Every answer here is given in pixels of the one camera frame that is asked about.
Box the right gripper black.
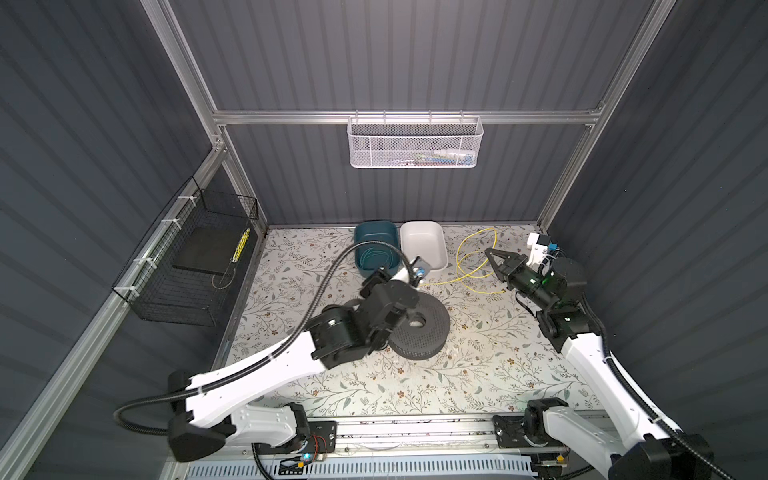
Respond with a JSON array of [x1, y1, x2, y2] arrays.
[[486, 247, 553, 314]]

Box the yellow cable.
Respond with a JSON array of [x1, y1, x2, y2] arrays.
[[427, 227, 508, 295]]

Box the teal plastic tray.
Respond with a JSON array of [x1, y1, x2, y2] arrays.
[[354, 220, 401, 278]]

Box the grey foam spool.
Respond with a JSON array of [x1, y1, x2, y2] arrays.
[[388, 292, 451, 361]]

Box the white plastic tray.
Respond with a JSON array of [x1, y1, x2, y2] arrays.
[[400, 221, 448, 271]]

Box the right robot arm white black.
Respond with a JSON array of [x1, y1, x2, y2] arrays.
[[485, 248, 730, 479]]

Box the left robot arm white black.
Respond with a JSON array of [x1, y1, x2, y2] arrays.
[[113, 255, 431, 463]]

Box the items in white basket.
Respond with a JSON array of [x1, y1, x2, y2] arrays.
[[394, 149, 476, 167]]

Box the yellow perforated strip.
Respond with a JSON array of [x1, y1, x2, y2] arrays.
[[231, 228, 251, 264]]

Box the black flat pad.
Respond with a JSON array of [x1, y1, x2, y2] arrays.
[[172, 227, 245, 275]]

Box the white vented cover strip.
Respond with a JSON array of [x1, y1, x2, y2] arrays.
[[185, 457, 535, 480]]

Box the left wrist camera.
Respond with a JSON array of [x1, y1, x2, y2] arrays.
[[409, 256, 432, 287]]

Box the green cable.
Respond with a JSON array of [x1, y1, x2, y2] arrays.
[[361, 248, 397, 272]]

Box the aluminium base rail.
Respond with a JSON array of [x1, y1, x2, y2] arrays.
[[173, 410, 655, 463]]

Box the white wire wall basket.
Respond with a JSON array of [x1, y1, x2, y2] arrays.
[[346, 115, 484, 169]]

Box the black wire wall basket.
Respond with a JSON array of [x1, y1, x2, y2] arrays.
[[113, 180, 259, 327]]

